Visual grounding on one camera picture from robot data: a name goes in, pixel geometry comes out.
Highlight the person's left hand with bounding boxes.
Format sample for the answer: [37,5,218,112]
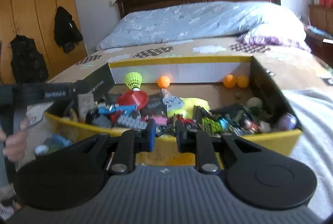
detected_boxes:
[1,117,29,163]

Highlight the grey lego plate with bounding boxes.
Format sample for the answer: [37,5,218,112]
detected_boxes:
[116,115,147,130]

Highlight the red plastic cone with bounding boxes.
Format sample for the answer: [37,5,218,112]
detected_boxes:
[116,90,149,110]

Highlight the yellow cardboard box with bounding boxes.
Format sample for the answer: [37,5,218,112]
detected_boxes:
[43,56,303,166]

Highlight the green shuttlecock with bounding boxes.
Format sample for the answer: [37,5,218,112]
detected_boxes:
[124,72,142,91]

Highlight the orange ping pong ball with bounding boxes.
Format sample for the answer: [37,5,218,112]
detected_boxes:
[236,75,250,89]
[223,74,237,89]
[158,76,170,89]

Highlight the white ping pong ball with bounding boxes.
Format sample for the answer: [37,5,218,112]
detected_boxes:
[246,97,263,109]

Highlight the black hanging jacket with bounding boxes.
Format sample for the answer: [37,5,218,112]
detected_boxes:
[54,6,83,54]

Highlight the orange wooden wardrobe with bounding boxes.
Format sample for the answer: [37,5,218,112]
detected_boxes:
[1,0,87,84]

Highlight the white fluffy blanket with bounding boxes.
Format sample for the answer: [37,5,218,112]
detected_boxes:
[283,89,333,220]

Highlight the light blue floral duvet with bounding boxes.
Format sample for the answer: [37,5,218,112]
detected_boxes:
[96,1,305,51]

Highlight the purple pillow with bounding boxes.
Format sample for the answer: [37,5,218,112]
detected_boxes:
[237,24,312,52]

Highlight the wooden sideboard cabinet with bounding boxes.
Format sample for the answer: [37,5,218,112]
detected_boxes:
[306,5,332,67]

